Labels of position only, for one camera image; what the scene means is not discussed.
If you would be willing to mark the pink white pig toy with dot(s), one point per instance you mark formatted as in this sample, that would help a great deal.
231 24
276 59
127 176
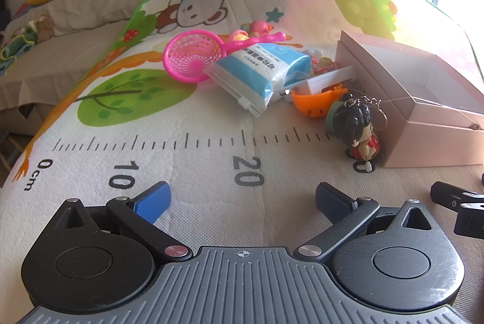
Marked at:
321 61

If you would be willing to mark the green knitted cloth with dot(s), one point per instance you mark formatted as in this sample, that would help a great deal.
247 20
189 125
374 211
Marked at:
17 42

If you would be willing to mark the orange toy shell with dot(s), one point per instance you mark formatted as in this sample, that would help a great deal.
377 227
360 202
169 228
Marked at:
310 104

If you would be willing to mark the blue white packet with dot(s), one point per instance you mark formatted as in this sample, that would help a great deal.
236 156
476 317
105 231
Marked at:
257 70

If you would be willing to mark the pink toy net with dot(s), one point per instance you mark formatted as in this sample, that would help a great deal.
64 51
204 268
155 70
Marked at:
193 55

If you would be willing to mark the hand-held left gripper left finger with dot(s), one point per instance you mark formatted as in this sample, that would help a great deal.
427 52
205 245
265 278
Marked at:
151 201

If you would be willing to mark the small white box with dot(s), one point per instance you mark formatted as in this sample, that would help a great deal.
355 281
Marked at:
329 79

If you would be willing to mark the beige covered sofa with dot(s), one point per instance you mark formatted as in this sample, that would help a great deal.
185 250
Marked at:
75 44

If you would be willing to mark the small brown plush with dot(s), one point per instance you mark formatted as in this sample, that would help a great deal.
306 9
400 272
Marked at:
43 28

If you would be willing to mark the pink cardboard box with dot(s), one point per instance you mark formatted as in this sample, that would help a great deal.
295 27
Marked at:
435 146

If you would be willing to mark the printed play mat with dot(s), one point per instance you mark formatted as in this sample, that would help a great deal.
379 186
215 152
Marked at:
151 142

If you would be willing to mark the wooden stool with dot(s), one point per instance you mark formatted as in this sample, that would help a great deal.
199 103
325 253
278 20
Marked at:
9 150

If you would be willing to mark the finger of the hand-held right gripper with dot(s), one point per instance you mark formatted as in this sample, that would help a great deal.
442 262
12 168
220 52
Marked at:
450 193

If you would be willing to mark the pink round toy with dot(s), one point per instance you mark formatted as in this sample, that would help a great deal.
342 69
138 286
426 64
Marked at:
240 36

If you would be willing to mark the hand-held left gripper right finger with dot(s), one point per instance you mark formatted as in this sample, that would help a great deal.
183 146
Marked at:
331 198

